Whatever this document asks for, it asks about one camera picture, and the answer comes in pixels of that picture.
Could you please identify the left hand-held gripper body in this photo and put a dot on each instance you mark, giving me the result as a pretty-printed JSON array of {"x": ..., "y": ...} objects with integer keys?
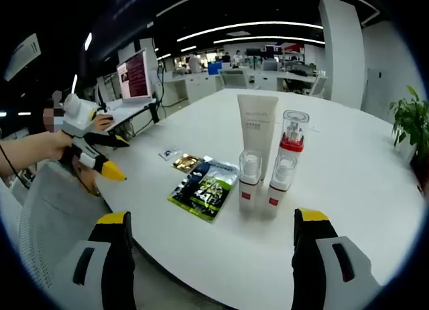
[{"x": 78, "y": 117}]

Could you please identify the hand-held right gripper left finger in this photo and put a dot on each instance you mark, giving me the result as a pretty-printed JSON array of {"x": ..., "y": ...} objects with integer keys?
[{"x": 100, "y": 259}]

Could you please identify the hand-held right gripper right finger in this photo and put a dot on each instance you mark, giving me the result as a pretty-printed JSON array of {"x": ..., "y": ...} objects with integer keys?
[{"x": 321, "y": 263}]

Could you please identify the small clear skincare sachet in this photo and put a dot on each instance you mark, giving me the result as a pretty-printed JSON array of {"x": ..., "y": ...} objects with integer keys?
[{"x": 170, "y": 152}]

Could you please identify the small white skincare bottle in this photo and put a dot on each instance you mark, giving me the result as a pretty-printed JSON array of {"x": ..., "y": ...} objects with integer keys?
[
  {"x": 249, "y": 189},
  {"x": 279, "y": 196}
]

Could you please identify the gold skincare sachet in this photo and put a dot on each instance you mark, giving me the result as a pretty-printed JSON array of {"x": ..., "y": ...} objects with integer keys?
[{"x": 187, "y": 162}]

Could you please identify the green dark skincare sachet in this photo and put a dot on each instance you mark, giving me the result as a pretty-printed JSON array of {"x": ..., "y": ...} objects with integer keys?
[{"x": 204, "y": 189}]

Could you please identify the red collar skincare bottle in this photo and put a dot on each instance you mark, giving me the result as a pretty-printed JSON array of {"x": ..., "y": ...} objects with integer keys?
[{"x": 293, "y": 132}]

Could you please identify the white skincare tube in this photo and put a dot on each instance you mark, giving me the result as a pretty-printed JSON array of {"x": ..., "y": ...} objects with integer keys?
[{"x": 256, "y": 129}]

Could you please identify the grey mesh office chair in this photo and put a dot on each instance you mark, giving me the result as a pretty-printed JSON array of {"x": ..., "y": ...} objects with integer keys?
[{"x": 60, "y": 223}]

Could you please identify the black desk clamp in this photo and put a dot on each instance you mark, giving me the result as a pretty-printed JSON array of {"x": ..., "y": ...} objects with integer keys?
[{"x": 155, "y": 113}]

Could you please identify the open laptop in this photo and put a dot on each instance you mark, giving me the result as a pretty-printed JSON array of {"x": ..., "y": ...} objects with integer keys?
[{"x": 134, "y": 75}]

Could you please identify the ceiling air vent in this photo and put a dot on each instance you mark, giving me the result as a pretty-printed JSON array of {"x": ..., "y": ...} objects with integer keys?
[{"x": 22, "y": 57}]

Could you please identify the black hanging screen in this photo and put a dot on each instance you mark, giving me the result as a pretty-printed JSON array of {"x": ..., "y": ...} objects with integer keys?
[{"x": 127, "y": 18}]

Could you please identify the blue box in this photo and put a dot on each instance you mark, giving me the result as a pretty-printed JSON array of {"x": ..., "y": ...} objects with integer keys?
[{"x": 215, "y": 69}]

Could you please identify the red bag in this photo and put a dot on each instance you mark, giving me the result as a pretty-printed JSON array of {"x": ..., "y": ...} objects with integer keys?
[{"x": 423, "y": 169}]

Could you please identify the white office chair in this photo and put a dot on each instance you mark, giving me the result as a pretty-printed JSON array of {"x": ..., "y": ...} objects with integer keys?
[
  {"x": 318, "y": 85},
  {"x": 234, "y": 78}
]

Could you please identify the potted green plant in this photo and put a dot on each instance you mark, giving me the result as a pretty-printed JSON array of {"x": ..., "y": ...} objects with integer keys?
[{"x": 412, "y": 119}]

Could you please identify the white office desk row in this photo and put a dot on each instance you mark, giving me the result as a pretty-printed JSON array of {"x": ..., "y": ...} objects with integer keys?
[{"x": 268, "y": 80}]

